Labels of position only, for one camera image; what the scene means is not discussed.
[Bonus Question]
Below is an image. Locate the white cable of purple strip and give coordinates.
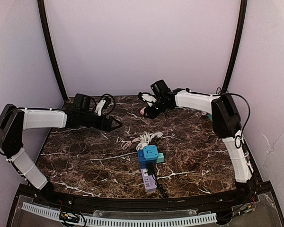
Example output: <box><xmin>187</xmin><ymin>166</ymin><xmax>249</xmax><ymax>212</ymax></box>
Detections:
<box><xmin>137</xmin><ymin>131</ymin><xmax>164</xmax><ymax>145</ymax></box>

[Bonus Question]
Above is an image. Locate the small teal plug adapter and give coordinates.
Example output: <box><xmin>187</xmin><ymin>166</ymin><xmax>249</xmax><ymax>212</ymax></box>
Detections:
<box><xmin>156</xmin><ymin>153</ymin><xmax>164</xmax><ymax>164</ymax></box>

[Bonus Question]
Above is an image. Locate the dark blue cube socket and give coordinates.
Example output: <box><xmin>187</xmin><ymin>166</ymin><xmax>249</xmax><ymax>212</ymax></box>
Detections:
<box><xmin>137</xmin><ymin>150</ymin><xmax>159</xmax><ymax>169</ymax></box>

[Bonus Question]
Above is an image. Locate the black plug adapter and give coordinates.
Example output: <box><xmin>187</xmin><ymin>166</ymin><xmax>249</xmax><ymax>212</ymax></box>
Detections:
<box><xmin>146</xmin><ymin>163</ymin><xmax>169</xmax><ymax>199</ymax></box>

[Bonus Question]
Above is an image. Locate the purple power strip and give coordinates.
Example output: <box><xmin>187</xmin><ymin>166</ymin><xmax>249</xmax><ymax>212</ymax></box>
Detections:
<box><xmin>141</xmin><ymin>168</ymin><xmax>157</xmax><ymax>192</ymax></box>

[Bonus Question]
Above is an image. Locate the teal power strip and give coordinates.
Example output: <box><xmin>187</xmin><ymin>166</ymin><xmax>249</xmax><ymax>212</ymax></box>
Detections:
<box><xmin>205</xmin><ymin>113</ymin><xmax>213</xmax><ymax>121</ymax></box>

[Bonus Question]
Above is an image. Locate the blue adapter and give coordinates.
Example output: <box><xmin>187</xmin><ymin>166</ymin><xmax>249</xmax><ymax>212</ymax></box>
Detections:
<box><xmin>143</xmin><ymin>145</ymin><xmax>159</xmax><ymax>161</ymax></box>

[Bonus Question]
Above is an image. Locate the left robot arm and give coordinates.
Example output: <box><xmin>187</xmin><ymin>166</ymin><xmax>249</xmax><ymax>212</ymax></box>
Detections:
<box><xmin>0</xmin><ymin>94</ymin><xmax>123</xmax><ymax>192</ymax></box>

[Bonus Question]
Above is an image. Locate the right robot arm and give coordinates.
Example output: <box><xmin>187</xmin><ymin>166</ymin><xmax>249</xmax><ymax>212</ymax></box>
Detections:
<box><xmin>138</xmin><ymin>80</ymin><xmax>254</xmax><ymax>187</ymax></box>

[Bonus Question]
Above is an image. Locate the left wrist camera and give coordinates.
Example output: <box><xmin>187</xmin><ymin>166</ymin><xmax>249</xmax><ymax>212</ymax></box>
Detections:
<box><xmin>93</xmin><ymin>93</ymin><xmax>116</xmax><ymax>116</ymax></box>

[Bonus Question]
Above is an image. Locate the white slotted cable duct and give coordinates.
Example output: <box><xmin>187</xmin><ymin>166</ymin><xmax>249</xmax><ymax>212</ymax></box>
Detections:
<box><xmin>21</xmin><ymin>202</ymin><xmax>217</xmax><ymax>227</ymax></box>

